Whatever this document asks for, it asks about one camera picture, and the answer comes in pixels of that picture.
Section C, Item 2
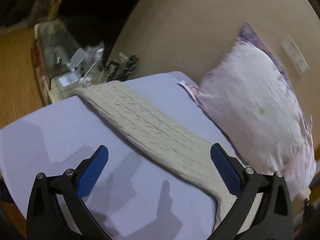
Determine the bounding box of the beige cable-knit sweater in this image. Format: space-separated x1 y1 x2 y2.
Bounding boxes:
72 81 236 229

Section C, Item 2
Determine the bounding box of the lavender bed sheet mattress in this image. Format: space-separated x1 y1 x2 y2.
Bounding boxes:
0 71 251 240

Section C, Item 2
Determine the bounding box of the left floral pink pillow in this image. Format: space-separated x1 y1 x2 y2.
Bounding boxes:
181 22 316 198

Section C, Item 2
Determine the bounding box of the cluttered bedside table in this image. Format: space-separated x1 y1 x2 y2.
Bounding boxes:
31 20 138 105

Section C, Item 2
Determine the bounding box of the white wall switch panel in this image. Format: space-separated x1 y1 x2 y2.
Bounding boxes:
280 36 309 76

